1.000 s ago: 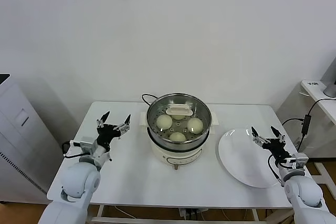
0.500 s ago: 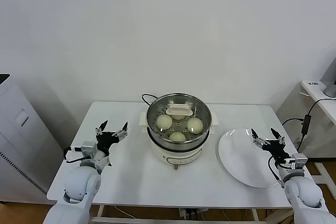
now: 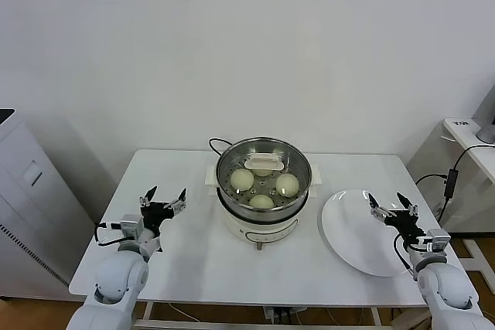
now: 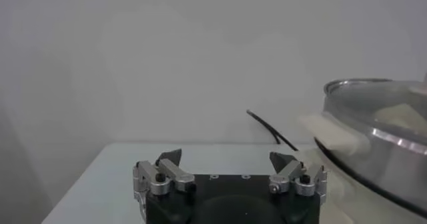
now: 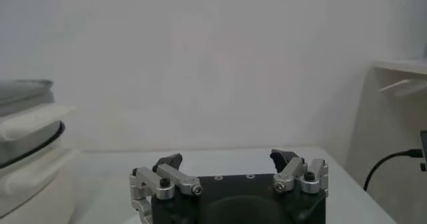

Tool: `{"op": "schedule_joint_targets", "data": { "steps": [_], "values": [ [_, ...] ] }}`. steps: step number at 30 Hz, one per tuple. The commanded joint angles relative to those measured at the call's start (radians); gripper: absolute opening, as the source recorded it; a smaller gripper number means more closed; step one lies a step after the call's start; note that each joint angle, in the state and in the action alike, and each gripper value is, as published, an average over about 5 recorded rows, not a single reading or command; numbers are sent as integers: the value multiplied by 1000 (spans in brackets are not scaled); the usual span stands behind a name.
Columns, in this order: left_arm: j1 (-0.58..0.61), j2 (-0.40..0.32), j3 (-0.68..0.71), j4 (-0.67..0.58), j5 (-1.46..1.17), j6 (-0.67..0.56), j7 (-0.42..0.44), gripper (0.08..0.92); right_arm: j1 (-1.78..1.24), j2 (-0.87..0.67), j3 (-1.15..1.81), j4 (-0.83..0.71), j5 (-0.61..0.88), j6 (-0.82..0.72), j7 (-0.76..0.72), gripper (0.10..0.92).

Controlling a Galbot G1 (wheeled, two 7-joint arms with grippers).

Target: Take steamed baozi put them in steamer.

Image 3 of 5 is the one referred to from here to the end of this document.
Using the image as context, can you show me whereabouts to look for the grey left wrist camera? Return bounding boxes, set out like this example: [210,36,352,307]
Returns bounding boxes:
[102,213,142,240]

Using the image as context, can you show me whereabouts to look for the black cooker power cable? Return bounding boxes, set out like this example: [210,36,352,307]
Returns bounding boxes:
[208,137,233,157]

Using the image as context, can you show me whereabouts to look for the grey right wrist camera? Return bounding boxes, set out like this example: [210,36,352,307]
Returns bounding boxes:
[423,228,452,254]

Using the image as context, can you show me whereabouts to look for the white floor cable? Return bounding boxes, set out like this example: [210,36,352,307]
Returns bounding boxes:
[168,304,202,323]

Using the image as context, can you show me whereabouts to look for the black left camera cable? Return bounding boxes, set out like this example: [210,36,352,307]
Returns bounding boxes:
[94,221,125,248]

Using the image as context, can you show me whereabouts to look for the white metal table frame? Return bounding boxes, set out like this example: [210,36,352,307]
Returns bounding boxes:
[131,301,391,330]

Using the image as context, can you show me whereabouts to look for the white floor cabinet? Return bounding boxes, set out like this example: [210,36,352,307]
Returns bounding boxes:
[0,107,97,300]

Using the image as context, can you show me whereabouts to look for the white power strip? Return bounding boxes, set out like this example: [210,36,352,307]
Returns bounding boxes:
[264,305,306,324]

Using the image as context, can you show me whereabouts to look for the glass lid cream handle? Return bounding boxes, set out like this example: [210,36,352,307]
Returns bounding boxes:
[215,136,312,211]

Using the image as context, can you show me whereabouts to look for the black right camera cable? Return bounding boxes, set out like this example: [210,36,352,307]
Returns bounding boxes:
[393,235,415,271]

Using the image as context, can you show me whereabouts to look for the cream electric cooker base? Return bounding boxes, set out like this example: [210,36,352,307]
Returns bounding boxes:
[203,175,324,253]

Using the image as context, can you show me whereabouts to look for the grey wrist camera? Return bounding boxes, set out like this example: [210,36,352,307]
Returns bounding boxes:
[102,213,142,240]
[423,228,452,254]

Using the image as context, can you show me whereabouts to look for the grey stand object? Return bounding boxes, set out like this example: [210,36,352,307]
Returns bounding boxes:
[475,94,495,144]

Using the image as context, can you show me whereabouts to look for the black camera cable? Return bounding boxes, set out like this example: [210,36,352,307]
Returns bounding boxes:
[94,221,125,248]
[393,235,415,271]

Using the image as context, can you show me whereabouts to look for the white round plate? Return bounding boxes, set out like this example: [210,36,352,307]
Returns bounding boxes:
[319,189,421,277]

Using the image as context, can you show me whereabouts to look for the stainless steel steamer basket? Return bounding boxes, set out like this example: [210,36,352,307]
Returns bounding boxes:
[203,135,324,223]

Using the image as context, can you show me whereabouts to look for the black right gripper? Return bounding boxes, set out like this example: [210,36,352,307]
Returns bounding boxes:
[367,191,426,245]

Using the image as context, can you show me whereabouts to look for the black adapter box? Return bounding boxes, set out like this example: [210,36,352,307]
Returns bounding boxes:
[443,167,459,202]

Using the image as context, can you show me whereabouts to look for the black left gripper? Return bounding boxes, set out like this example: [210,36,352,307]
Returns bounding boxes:
[138,185,189,234]

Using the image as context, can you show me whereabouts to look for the white metal stand base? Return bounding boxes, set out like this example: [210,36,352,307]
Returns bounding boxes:
[462,239,489,271]

